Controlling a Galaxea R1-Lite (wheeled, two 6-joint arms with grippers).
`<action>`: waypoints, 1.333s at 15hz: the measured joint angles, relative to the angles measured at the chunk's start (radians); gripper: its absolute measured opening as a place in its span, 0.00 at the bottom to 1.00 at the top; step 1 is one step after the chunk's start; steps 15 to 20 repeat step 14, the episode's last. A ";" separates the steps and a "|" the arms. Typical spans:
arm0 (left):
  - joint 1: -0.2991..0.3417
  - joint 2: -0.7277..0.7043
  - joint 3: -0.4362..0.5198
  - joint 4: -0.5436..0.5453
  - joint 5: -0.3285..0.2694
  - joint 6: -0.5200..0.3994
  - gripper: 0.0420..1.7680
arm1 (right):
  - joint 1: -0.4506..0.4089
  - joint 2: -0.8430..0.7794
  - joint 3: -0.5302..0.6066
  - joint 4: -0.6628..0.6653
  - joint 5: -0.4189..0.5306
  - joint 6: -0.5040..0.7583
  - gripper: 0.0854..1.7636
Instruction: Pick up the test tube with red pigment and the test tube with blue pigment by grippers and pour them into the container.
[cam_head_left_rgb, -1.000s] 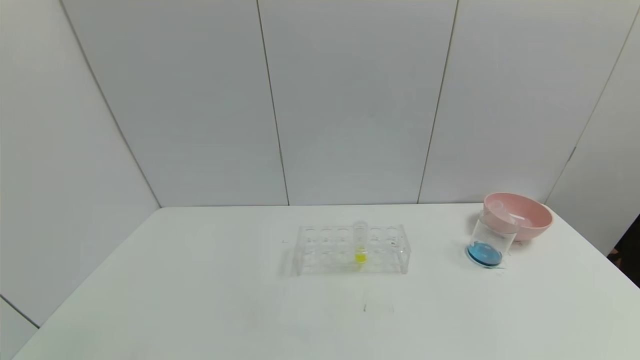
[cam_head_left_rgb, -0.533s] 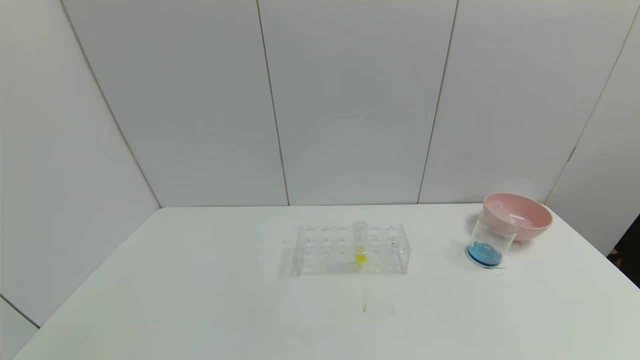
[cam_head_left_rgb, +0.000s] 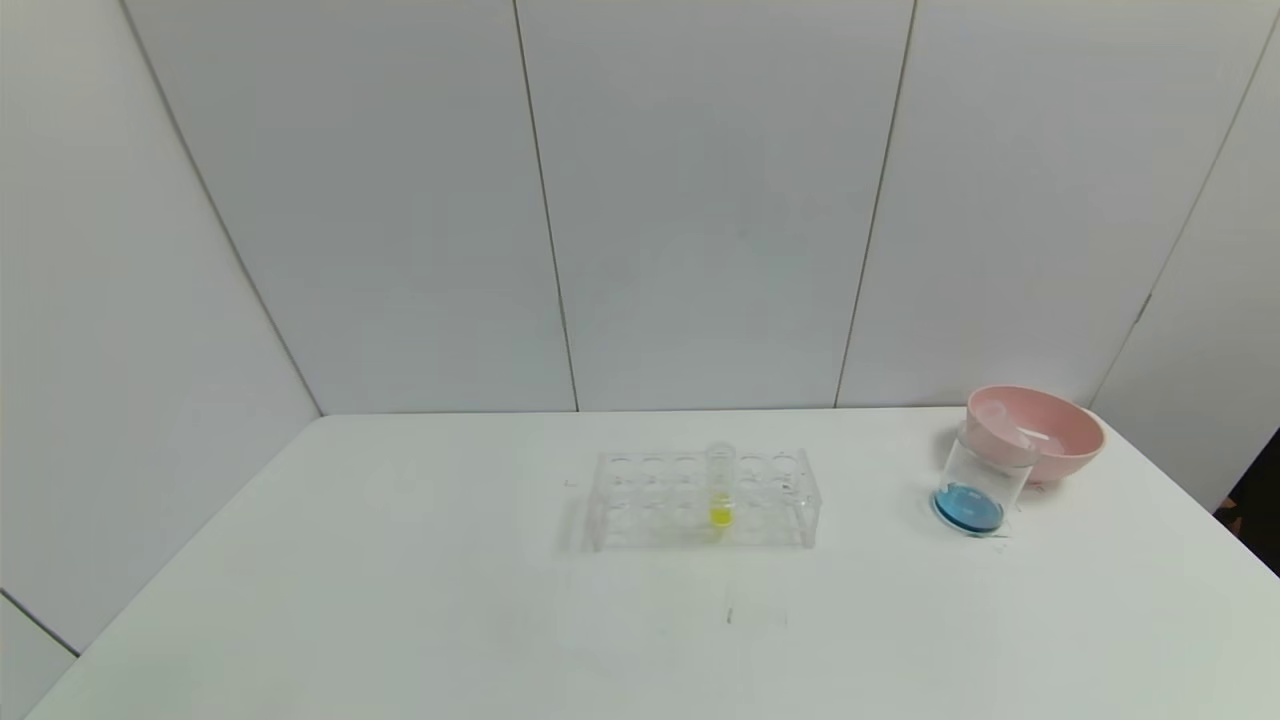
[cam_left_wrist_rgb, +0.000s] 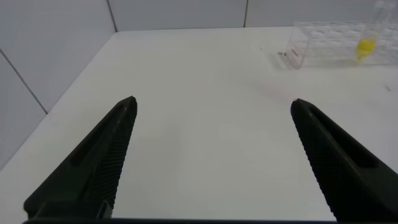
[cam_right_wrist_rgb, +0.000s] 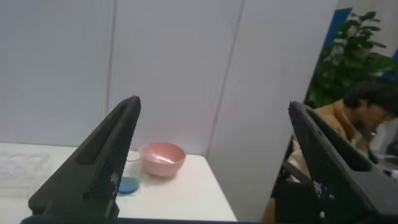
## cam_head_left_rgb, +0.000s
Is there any clear acrylic test tube rack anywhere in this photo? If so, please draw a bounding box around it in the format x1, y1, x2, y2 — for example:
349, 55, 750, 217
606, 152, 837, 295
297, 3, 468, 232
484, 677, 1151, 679
585, 447, 823, 551

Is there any test tube with yellow pigment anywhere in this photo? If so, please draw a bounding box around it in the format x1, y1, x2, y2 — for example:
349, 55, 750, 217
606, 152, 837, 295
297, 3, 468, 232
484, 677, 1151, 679
705, 441, 739, 528

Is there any clear glass beaker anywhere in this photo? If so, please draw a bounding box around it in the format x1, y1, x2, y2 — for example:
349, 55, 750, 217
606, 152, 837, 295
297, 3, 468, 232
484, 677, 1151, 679
930, 420, 1041, 538

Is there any pink bowl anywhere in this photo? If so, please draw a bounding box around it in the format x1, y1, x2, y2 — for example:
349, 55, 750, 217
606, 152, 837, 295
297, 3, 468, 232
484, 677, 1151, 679
966, 385, 1107, 485

